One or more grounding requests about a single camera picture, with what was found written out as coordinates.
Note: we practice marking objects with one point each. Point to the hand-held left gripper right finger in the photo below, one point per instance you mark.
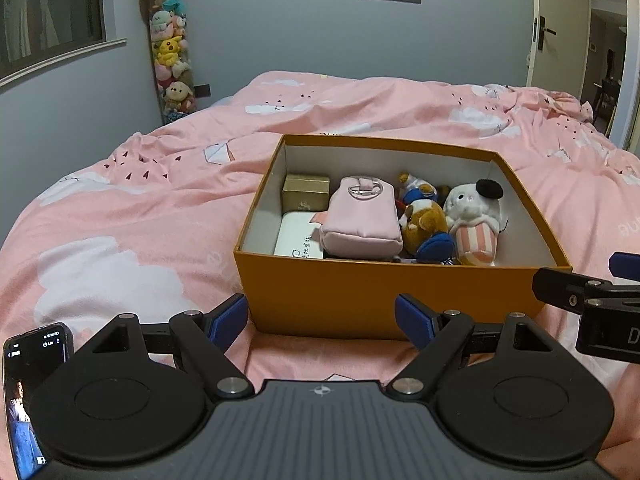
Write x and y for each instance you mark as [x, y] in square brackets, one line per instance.
[412, 320]

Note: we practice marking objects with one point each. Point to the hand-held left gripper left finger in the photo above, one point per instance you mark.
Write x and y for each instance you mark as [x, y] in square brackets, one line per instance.
[227, 320]

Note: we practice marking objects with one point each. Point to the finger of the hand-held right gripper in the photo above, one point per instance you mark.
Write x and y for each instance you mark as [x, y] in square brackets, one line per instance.
[565, 290]
[625, 266]

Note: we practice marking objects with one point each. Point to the orange cardboard box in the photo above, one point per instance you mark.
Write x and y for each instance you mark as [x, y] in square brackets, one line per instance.
[375, 290]

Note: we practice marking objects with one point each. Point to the sailor suit plush toy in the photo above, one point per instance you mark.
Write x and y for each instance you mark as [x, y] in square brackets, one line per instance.
[425, 220]

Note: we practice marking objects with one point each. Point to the long white box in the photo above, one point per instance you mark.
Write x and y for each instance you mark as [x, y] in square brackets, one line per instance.
[295, 235]

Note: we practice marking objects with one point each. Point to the pink zip pouch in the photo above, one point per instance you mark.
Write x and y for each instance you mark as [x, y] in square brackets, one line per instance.
[360, 220]

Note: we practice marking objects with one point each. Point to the white plush popcorn toy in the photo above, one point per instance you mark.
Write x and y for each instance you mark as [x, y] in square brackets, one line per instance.
[470, 205]

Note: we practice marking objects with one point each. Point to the small orange plush toy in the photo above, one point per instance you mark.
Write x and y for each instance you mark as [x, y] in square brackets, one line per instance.
[415, 185]

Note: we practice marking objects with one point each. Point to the small gold box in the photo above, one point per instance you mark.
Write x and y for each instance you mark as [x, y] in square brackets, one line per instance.
[305, 192]

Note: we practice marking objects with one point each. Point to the pink cloud print blanket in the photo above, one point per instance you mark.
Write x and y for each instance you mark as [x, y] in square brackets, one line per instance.
[150, 210]

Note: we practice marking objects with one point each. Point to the black smartphone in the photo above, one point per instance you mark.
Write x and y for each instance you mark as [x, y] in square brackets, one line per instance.
[25, 410]

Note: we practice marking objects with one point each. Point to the cream door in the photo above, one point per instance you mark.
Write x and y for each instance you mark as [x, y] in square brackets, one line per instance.
[565, 35]

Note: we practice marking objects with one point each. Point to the clear tube of plush toys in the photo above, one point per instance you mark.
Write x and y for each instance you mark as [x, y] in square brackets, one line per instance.
[170, 60]

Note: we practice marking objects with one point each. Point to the dark framed window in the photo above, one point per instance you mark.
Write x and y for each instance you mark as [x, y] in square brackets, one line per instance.
[50, 10]

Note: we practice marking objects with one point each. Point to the black wall socket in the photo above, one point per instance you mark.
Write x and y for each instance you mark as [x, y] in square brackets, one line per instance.
[202, 91]

